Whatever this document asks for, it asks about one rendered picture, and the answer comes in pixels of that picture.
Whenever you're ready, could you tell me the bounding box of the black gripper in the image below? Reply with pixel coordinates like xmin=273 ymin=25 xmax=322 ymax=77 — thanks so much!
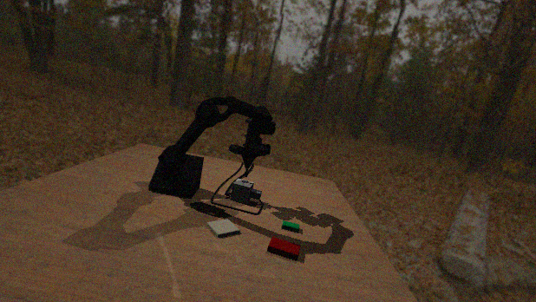
xmin=229 ymin=133 xmax=261 ymax=169

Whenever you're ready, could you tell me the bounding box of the small green block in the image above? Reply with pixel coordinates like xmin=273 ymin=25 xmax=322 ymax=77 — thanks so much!
xmin=282 ymin=221 xmax=299 ymax=233

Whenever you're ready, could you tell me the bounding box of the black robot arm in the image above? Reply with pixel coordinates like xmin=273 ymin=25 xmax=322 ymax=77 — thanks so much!
xmin=158 ymin=96 xmax=277 ymax=181

